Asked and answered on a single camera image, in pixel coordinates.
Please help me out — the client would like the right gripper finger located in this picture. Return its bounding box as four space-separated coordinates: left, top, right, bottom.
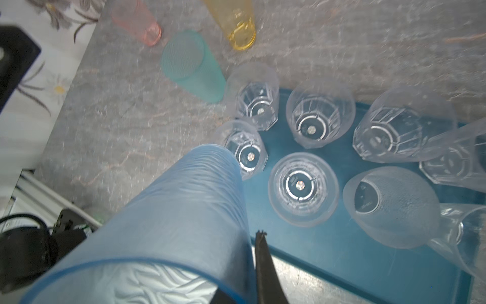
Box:
254 231 289 304

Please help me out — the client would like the blue tall plastic cup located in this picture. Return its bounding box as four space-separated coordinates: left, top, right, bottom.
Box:
22 144 257 303

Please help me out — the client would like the clear faceted glass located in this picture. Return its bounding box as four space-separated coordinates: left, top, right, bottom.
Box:
419 118 485 193
268 152 339 227
286 77 356 149
353 86 458 163
212 120 268 181
223 62 280 131

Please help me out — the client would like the teal plastic tray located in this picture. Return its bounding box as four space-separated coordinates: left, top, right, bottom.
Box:
242 88 475 304

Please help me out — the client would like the yellow tall plastic cup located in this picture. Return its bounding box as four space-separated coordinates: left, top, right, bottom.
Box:
203 0 256 51

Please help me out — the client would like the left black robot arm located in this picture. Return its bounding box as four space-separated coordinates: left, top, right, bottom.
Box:
1 25 41 111

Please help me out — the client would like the green tall plastic cup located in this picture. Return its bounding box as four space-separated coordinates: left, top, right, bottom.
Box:
161 30 226 104

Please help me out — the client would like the pink small plastic cup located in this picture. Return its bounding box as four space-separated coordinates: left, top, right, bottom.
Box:
111 0 163 46

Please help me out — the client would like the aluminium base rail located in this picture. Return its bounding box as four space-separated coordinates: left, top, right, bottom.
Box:
1 170 110 229

